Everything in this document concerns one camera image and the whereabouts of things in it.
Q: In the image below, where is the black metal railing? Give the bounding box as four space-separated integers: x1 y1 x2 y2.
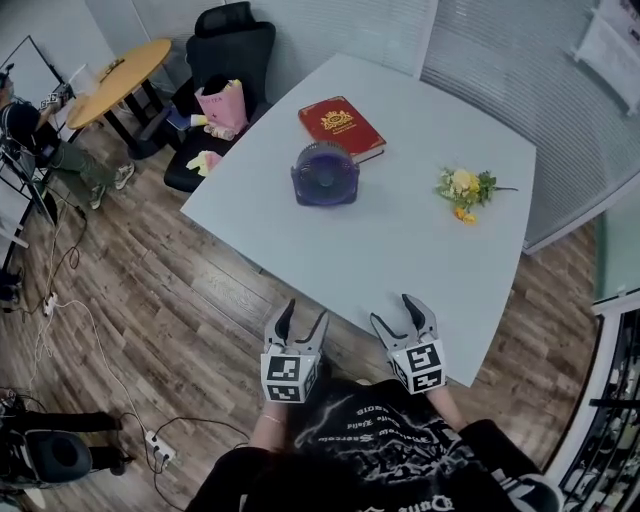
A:
559 304 640 512

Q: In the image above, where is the red hardcover book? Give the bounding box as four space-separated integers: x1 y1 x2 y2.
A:
298 95 387 165

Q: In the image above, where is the black cable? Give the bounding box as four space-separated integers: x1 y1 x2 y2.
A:
152 417 251 501

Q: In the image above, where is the black framed whiteboard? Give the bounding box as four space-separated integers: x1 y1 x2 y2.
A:
0 34 69 266

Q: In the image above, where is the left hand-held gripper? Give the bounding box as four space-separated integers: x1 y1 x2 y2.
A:
259 298 331 404

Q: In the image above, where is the purple grey small desk fan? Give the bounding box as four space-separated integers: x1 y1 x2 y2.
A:
289 141 361 207

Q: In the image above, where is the person's left forearm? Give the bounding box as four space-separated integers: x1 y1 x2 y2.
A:
248 399 291 454

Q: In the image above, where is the person's right forearm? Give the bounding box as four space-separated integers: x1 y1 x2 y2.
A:
424 387 466 434

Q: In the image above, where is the glass door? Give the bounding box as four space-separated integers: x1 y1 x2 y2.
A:
594 199 640 311

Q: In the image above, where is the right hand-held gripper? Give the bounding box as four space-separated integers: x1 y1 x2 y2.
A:
369 293 448 396

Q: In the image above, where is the black office chair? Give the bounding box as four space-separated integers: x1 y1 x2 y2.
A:
139 1 277 194

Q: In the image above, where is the round wooden table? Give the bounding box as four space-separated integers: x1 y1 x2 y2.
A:
66 38 173 161

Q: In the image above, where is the white paper notice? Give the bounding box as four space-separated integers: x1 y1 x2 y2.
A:
572 0 640 116

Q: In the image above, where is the yellow flower bouquet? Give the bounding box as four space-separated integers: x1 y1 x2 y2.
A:
433 167 519 226

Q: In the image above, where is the white cable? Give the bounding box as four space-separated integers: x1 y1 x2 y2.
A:
49 298 151 436

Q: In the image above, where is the person's black printed shirt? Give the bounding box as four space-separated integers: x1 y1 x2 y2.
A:
184 377 564 512

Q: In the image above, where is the pale yellow pink flower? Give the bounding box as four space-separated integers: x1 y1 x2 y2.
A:
187 152 221 176

